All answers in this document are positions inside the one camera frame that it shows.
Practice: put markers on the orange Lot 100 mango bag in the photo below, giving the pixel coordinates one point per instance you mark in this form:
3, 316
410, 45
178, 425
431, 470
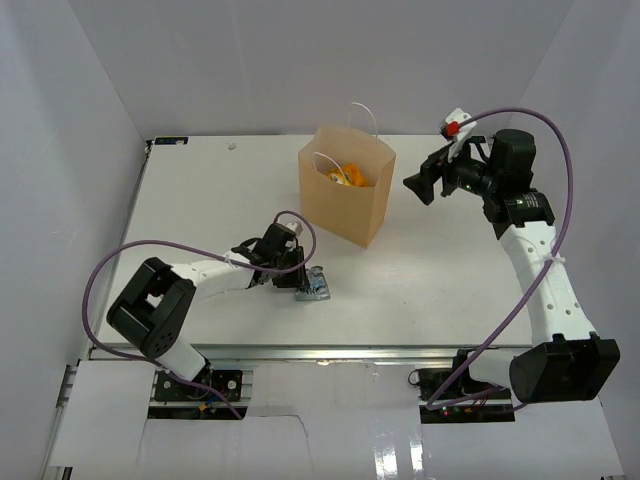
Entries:
348, 175

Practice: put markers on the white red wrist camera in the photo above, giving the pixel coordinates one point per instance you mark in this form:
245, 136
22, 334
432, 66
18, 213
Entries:
456, 128

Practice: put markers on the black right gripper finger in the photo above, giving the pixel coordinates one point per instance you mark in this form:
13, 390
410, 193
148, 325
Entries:
436, 162
422, 185

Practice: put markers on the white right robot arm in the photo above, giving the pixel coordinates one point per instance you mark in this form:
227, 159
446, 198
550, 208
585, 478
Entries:
568, 360

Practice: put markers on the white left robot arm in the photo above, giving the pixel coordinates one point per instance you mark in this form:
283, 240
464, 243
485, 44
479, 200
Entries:
151, 309

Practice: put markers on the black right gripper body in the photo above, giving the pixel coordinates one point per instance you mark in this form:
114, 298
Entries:
468, 174

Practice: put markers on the brown paper bag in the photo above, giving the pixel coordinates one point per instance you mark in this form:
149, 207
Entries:
352, 213

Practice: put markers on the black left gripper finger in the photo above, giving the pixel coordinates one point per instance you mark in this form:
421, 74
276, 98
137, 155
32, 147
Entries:
283, 281
299, 275

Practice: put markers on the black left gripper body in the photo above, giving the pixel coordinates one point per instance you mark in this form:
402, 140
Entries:
286, 262

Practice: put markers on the silver blue snack packet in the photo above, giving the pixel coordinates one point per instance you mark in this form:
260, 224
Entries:
317, 288

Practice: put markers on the aluminium table frame rail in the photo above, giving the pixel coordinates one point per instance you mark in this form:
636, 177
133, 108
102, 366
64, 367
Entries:
434, 277

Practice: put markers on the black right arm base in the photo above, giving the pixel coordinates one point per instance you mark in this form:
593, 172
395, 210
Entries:
465, 400

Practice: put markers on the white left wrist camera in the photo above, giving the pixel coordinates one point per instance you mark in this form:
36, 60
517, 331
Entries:
295, 227

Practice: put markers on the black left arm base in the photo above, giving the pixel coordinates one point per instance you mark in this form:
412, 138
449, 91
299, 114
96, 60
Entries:
227, 382

